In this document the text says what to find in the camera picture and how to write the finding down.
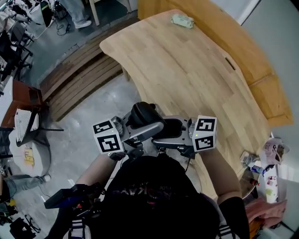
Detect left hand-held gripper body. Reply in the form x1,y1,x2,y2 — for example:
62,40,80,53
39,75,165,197
93,112,165,162

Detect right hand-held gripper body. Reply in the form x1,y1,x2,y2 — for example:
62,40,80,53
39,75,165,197
151,115,218,160

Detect person's right forearm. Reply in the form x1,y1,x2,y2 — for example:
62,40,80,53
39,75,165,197
198,148,242,204

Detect person's left forearm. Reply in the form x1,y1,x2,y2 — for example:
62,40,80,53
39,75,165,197
74,154,117,187

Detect round metal bin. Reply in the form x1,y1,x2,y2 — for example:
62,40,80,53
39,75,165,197
240,167,260,199

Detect person's black clothing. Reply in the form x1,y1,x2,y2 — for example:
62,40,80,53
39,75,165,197
45,155,250,239

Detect white round pouf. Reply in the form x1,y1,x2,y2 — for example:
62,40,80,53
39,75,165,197
8,130,51,177

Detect brown slatted wooden pallet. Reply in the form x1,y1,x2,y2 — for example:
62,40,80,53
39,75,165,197
39,30,124,122

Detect white paper bag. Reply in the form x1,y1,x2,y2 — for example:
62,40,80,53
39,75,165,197
263,137,290,165

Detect black chair with white panel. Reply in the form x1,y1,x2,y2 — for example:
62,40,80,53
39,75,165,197
14,106,64,148

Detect yellow paper note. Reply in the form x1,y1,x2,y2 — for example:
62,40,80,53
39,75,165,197
23,149,35,166

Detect brown wooden box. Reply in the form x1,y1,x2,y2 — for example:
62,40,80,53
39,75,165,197
1,79,44,128

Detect orange wooden cabinet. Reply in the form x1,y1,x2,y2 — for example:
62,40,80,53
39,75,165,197
137,0,294,127

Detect pale green wet wipes pack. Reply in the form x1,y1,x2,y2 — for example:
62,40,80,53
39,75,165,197
170,13,196,30

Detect white chair leg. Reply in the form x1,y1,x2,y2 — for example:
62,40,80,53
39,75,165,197
88,0,101,27

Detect black office chair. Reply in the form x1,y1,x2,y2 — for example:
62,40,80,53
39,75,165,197
0,22,34,81

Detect black floor cable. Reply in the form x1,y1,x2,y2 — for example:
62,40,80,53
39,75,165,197
53,0,71,36

